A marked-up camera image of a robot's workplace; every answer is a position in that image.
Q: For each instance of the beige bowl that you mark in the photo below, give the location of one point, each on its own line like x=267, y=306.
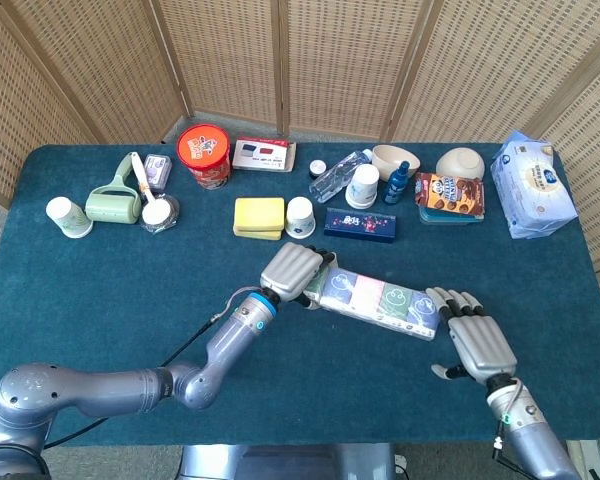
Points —
x=395, y=160
x=460, y=162

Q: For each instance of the small dark jar white lid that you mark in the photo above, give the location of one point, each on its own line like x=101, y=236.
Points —
x=317, y=168

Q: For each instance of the clear plastic water bottle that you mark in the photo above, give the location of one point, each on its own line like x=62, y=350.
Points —
x=336, y=176

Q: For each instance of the yellow sponge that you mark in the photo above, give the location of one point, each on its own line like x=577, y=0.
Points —
x=259, y=218

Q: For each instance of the brown cookie box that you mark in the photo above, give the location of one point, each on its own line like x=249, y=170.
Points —
x=450, y=195

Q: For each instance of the large blue white tissue pack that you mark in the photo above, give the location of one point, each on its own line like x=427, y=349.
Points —
x=532, y=187

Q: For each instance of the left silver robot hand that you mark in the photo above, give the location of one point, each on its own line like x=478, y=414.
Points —
x=292, y=272

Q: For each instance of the white paper cup green print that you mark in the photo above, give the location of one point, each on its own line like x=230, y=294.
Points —
x=68, y=216

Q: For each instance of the teal flat container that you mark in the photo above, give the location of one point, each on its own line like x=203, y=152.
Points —
x=442, y=219

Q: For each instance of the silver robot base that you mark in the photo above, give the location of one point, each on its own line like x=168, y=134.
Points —
x=287, y=461

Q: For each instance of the red instant noodle tub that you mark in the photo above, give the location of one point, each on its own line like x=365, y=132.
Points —
x=204, y=155

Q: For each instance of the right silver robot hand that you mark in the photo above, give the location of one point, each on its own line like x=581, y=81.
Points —
x=477, y=340

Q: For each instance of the white red blue card box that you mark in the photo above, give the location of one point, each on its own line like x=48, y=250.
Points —
x=263, y=155

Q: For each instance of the white dish brush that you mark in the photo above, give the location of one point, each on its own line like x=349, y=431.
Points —
x=150, y=197

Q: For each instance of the green lint roller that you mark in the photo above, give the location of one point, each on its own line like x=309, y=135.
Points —
x=114, y=197

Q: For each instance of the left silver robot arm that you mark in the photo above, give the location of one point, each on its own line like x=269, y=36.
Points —
x=120, y=375

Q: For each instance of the blue spray bottle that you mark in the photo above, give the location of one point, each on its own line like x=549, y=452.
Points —
x=396, y=184

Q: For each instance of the pastel tissue multipack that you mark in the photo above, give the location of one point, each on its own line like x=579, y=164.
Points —
x=375, y=302

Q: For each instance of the white paper cup blue print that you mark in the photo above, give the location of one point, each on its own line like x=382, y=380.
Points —
x=300, y=217
x=362, y=186

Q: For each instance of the small purple box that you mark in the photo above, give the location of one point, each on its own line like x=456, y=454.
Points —
x=158, y=170

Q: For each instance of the wicker folding screen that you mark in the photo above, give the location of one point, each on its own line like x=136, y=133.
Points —
x=330, y=65

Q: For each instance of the dark blue long box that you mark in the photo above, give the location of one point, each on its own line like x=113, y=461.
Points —
x=361, y=225

